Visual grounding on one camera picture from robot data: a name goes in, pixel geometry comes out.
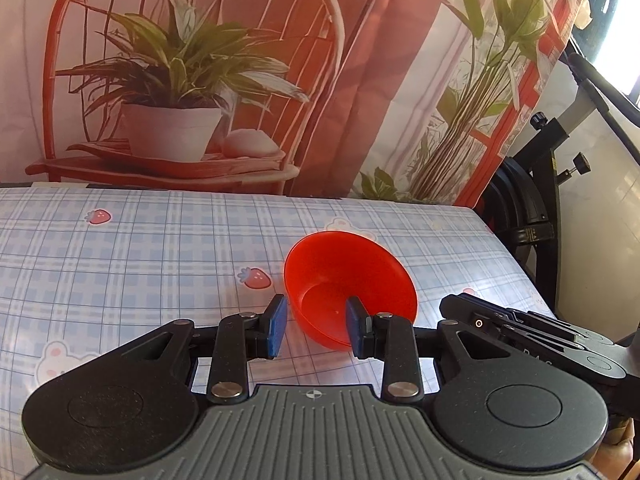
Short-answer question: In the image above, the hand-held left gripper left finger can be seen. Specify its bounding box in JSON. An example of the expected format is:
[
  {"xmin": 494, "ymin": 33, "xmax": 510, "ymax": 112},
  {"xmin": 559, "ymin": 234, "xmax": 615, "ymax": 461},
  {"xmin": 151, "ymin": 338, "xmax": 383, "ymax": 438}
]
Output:
[{"xmin": 112, "ymin": 294, "xmax": 289, "ymax": 406}]

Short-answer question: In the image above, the black exercise bike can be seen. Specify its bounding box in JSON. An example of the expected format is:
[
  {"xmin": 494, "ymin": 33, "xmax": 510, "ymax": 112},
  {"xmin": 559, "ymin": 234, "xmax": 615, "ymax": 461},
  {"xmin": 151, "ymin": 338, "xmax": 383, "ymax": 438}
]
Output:
[{"xmin": 480, "ymin": 52, "xmax": 640, "ymax": 311}]

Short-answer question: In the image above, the printed room backdrop cloth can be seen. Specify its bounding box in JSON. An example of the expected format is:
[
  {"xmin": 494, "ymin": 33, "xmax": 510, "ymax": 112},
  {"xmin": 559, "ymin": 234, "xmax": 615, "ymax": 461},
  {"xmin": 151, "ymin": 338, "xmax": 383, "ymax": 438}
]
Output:
[{"xmin": 0, "ymin": 0, "xmax": 596, "ymax": 206}]

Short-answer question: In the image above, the red plastic bowl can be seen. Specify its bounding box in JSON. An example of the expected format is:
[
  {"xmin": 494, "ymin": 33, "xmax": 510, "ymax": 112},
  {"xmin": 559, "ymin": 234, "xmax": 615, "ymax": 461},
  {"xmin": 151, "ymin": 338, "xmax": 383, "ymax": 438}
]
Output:
[{"xmin": 283, "ymin": 231, "xmax": 419, "ymax": 351}]

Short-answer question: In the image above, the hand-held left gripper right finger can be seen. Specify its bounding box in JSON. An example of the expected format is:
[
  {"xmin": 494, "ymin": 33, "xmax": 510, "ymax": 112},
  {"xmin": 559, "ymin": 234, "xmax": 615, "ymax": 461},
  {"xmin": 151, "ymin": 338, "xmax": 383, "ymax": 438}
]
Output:
[{"xmin": 346, "ymin": 296, "xmax": 521, "ymax": 403}]

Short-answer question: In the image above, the blue checked tablecloth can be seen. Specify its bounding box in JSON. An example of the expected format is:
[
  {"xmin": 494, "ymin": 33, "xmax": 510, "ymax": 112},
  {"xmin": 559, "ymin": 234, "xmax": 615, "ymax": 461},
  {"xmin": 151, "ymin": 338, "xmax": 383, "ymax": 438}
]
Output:
[{"xmin": 0, "ymin": 185, "xmax": 557, "ymax": 411}]

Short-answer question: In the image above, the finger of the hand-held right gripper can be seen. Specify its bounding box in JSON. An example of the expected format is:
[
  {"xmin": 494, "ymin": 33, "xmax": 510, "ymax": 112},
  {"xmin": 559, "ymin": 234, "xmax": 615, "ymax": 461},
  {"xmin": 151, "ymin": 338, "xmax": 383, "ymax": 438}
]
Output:
[{"xmin": 439, "ymin": 293, "xmax": 591, "ymax": 350}]

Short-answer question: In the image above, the bright window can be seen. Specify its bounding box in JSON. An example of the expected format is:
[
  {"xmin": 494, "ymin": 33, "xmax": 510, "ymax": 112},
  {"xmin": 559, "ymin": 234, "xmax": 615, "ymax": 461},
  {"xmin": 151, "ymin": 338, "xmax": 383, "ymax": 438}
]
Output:
[{"xmin": 570, "ymin": 0, "xmax": 640, "ymax": 128}]

